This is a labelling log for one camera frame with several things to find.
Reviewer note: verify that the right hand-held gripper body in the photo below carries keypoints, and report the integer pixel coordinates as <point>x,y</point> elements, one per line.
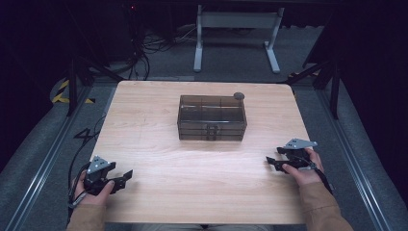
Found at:
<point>300,143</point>

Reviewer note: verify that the black metal stand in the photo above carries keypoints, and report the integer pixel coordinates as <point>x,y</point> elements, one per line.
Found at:
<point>335,93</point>
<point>72,89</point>

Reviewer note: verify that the metal floor rail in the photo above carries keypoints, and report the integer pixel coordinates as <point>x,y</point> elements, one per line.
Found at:
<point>352,160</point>
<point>48,160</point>

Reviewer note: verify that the yellow black hazard tape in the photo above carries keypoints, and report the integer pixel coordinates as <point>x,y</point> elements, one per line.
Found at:
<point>60,93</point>

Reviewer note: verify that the white metal table frame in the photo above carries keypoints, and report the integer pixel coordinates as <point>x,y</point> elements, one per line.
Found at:
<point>237,20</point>

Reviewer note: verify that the brown transparent drawer organizer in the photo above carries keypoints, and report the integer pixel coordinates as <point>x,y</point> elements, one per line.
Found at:
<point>211,110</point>

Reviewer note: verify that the brown transparent drawer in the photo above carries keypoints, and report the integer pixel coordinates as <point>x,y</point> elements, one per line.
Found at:
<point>195,126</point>

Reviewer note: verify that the grey round disc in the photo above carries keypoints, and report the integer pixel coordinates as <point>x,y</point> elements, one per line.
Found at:
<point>239,95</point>

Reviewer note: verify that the person's left hand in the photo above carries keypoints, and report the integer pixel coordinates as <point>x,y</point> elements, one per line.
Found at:
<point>94,198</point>

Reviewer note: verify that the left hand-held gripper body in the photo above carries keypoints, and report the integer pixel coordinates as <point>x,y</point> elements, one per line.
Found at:
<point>96,165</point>

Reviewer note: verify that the person's right hand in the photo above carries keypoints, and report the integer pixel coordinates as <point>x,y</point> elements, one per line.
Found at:
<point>306,176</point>

